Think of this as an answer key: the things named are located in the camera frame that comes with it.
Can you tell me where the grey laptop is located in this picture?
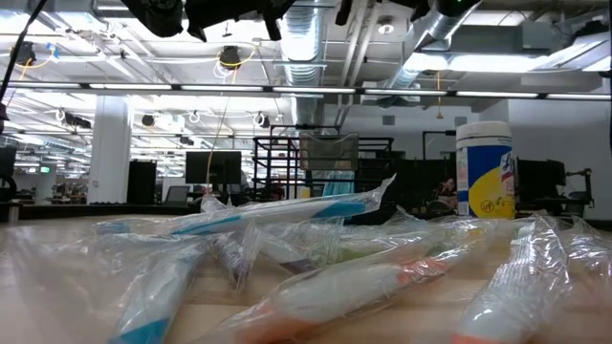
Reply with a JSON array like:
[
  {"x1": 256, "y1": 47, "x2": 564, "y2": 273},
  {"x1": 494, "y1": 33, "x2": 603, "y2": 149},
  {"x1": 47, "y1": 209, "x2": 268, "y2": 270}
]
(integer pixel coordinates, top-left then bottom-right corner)
[{"x1": 164, "y1": 184, "x2": 191, "y2": 205}]

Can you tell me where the black wire mesh caddy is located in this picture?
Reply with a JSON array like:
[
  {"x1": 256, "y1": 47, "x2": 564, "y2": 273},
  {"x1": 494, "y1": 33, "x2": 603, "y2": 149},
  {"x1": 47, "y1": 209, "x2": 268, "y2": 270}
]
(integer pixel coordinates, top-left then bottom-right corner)
[{"x1": 251, "y1": 131, "x2": 396, "y2": 226}]

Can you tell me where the silver slanted ventilation duct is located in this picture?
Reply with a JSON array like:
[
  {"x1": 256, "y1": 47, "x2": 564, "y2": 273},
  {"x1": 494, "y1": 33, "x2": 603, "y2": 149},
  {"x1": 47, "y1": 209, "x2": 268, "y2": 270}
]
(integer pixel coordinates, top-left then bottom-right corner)
[{"x1": 377, "y1": 0, "x2": 482, "y2": 97}]

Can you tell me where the black cabinet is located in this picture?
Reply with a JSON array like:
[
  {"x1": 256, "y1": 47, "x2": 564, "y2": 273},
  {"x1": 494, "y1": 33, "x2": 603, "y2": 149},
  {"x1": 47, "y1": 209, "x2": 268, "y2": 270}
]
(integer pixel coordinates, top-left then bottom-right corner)
[{"x1": 125, "y1": 159, "x2": 159, "y2": 206}]

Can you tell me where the hanging yellow cable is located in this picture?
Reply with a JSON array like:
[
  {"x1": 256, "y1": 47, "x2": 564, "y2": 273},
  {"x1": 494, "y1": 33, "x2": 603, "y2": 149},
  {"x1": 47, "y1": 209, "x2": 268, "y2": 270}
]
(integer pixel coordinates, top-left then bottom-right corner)
[{"x1": 204, "y1": 95, "x2": 230, "y2": 192}]

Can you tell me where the black ceiling camera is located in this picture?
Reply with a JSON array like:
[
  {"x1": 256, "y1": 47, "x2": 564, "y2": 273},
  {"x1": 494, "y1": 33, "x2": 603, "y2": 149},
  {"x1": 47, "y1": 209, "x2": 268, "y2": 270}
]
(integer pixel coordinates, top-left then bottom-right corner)
[
  {"x1": 218, "y1": 45, "x2": 243, "y2": 71},
  {"x1": 8, "y1": 40, "x2": 38, "y2": 67}
]

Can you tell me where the white building pillar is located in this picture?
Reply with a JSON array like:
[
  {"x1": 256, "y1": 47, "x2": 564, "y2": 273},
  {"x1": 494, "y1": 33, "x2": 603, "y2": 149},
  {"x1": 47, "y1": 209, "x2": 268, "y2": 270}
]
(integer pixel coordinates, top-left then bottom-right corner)
[{"x1": 87, "y1": 95, "x2": 133, "y2": 205}]

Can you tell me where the black computer monitor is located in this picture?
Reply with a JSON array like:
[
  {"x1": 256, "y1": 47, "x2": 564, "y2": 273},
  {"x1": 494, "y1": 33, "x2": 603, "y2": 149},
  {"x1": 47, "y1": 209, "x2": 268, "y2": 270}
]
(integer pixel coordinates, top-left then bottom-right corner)
[{"x1": 185, "y1": 150, "x2": 243, "y2": 185}]

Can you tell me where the long ceiling light strip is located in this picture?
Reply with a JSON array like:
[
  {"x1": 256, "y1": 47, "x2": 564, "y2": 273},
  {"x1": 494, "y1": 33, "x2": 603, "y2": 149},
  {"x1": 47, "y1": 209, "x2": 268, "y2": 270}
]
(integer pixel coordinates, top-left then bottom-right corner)
[{"x1": 0, "y1": 79, "x2": 612, "y2": 101}]

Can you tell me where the teal mouthwash bottle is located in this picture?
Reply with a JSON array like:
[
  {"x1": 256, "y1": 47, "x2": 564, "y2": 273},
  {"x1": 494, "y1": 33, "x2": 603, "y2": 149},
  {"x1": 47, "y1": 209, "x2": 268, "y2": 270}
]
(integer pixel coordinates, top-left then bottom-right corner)
[{"x1": 322, "y1": 170, "x2": 356, "y2": 198}]

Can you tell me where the white-lidded blue yellow wipes canister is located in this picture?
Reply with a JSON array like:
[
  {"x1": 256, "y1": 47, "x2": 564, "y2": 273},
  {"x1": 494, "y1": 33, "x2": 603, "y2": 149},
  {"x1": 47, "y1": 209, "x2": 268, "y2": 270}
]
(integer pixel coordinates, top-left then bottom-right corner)
[{"x1": 454, "y1": 120, "x2": 516, "y2": 220}]

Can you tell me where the silver ribbed ventilation duct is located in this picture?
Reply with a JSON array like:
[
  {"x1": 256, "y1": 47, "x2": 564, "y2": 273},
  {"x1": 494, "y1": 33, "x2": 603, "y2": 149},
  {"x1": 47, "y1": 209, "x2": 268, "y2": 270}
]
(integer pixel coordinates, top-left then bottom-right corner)
[{"x1": 275, "y1": 0, "x2": 327, "y2": 126}]

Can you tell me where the green toothbrush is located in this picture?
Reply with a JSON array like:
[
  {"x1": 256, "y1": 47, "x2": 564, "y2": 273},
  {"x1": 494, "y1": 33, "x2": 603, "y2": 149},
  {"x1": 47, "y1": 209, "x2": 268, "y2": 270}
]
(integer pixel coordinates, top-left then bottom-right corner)
[
  {"x1": 329, "y1": 233, "x2": 431, "y2": 269},
  {"x1": 353, "y1": 209, "x2": 460, "y2": 238}
]

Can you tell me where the person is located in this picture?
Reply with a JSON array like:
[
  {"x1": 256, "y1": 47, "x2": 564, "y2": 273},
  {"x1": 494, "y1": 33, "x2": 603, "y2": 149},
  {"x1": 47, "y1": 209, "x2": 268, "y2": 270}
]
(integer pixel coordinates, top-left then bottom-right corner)
[{"x1": 427, "y1": 176, "x2": 458, "y2": 214}]

